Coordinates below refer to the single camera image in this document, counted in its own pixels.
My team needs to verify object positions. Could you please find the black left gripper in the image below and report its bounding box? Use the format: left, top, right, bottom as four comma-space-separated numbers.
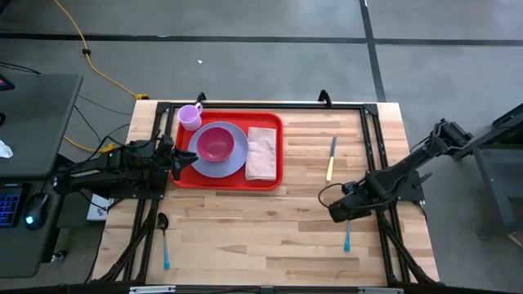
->
158, 136, 200, 181

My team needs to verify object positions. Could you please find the red plastic bowl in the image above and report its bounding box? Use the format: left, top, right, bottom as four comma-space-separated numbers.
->
195, 126, 236, 163

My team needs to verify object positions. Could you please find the lavender plate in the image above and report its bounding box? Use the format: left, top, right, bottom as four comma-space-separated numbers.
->
187, 121, 250, 180

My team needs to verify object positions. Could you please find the knife with cream handle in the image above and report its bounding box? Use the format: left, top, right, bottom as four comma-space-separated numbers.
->
324, 136, 338, 183

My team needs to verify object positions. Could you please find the pink cup with handle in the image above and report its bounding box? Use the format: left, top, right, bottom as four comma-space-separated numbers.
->
177, 101, 204, 132

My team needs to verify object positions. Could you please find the spoon with blue handle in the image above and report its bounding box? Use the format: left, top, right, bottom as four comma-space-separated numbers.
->
157, 212, 172, 272

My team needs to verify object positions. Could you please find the beige cloth napkin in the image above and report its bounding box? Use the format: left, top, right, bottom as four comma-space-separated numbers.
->
244, 126, 279, 182

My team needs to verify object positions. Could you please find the red plastic tray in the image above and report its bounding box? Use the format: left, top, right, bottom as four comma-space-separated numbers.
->
169, 110, 285, 192

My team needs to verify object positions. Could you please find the white labelled box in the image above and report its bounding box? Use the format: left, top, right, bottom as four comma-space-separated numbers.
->
86, 193, 115, 222

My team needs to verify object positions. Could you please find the dark grey desk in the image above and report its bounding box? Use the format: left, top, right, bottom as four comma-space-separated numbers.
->
0, 72, 84, 279

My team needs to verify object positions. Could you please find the black computer mouse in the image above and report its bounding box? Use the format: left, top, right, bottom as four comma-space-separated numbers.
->
22, 191, 51, 232

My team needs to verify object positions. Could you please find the white crumpled tissue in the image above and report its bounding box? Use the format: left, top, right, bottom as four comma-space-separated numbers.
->
0, 139, 15, 160

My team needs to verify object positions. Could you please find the backlit black keyboard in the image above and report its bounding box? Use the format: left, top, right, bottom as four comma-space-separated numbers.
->
0, 184, 24, 229

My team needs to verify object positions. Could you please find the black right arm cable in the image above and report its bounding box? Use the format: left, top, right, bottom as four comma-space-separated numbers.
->
317, 182, 348, 210

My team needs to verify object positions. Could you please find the yellow cable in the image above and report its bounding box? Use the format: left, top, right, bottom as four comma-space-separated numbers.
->
51, 0, 150, 101
63, 136, 118, 157

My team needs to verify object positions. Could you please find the silver metal bracket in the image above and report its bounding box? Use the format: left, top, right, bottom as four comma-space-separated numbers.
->
358, 287, 405, 294
128, 285, 177, 294

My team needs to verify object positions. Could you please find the black aluminium table frame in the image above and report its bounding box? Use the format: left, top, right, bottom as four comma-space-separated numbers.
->
90, 89, 441, 287

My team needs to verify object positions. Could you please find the dark metal cart frame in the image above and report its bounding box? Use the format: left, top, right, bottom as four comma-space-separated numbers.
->
450, 101, 523, 242

